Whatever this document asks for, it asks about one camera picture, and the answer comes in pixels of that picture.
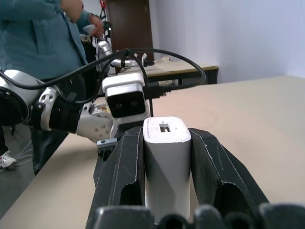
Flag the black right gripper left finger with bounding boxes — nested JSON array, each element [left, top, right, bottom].
[[86, 126, 146, 224]]

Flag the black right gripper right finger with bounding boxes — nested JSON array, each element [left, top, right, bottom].
[[187, 127, 270, 208]]

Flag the white charger block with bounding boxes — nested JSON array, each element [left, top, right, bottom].
[[142, 116, 192, 222]]

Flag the person's bare hand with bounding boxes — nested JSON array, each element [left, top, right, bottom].
[[91, 15, 105, 38]]

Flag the white sneaker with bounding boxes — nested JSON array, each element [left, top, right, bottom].
[[0, 150, 18, 169]]

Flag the beige crumpled cloth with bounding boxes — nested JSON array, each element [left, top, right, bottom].
[[154, 56, 173, 64]]

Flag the brown wooden door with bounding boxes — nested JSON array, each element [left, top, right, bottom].
[[105, 0, 155, 62]]

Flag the person in teal shirt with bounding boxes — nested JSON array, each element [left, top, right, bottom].
[[0, 0, 105, 176]]

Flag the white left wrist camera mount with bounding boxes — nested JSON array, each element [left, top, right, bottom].
[[102, 72, 150, 139]]

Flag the white floor cables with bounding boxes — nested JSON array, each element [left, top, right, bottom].
[[13, 140, 33, 167]]

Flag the background table with dark frame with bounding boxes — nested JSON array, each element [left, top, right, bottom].
[[142, 60, 219, 85]]

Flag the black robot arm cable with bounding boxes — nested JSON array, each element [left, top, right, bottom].
[[0, 48, 207, 120]]

